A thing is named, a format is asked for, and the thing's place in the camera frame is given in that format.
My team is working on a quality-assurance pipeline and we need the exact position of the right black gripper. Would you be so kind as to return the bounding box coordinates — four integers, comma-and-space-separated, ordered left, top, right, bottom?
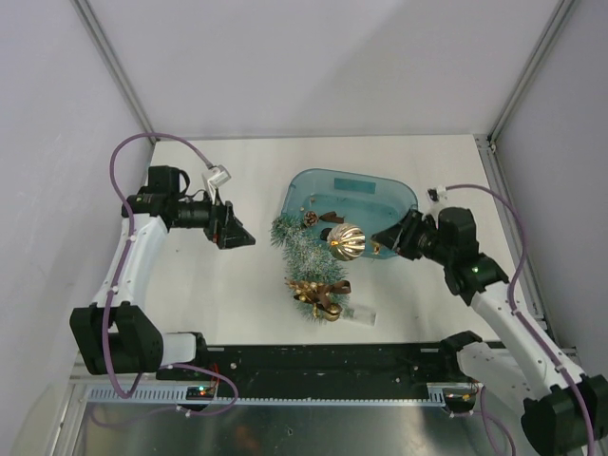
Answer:
372, 208, 453, 266

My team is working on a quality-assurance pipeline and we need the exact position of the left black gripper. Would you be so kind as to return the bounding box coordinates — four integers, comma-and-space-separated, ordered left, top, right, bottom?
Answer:
171, 185, 254, 249

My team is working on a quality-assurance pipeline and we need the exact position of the teal plastic container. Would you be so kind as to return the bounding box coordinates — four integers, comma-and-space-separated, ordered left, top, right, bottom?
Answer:
279, 168, 418, 259

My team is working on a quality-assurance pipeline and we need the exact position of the gold striped bauble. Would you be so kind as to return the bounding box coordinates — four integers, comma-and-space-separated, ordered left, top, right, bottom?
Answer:
327, 223, 366, 261

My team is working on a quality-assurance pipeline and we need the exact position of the small frosted christmas tree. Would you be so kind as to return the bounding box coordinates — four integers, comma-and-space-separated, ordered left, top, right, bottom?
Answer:
270, 215, 350, 323

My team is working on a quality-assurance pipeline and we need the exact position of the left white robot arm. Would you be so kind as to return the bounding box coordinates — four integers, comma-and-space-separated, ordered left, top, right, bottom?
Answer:
69, 166, 256, 380

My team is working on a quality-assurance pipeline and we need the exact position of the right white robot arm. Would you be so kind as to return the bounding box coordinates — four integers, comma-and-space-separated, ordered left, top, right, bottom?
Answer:
371, 207, 607, 455

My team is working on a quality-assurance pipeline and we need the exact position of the dark brown ornament piece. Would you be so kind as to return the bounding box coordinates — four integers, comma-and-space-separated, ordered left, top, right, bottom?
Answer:
319, 211, 345, 224

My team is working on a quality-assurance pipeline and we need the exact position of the dark brown ball ornament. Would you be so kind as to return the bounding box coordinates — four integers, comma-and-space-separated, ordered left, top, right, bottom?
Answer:
320, 228, 335, 242

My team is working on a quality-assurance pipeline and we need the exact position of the small pine cone ornament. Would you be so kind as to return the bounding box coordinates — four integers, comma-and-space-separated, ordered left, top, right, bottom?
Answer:
303, 211, 319, 227

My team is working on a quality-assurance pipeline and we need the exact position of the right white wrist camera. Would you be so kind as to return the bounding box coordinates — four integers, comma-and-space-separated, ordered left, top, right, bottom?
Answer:
427, 185, 448, 206

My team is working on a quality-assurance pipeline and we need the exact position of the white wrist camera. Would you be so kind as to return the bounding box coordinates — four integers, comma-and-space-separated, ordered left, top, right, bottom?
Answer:
427, 185, 448, 206
201, 165, 232, 202

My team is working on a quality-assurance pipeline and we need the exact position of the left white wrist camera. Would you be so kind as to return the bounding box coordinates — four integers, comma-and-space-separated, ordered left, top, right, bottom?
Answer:
201, 165, 232, 202

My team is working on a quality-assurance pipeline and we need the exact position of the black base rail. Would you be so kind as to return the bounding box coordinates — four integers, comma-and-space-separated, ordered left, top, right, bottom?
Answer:
156, 339, 496, 400

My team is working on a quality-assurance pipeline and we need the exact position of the grey slotted cable duct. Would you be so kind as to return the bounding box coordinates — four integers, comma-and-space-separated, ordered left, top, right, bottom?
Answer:
85, 382, 476, 407

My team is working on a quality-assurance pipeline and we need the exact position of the left aluminium corner post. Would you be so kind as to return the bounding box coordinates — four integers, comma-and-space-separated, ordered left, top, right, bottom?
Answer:
70, 0, 154, 133

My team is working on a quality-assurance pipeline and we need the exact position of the aluminium corner post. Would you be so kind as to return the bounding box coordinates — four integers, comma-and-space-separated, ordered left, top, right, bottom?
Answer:
486, 0, 580, 143
70, 0, 154, 133

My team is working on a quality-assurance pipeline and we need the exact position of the right aluminium corner post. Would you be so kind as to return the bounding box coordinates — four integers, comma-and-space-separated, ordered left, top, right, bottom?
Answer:
486, 0, 580, 143

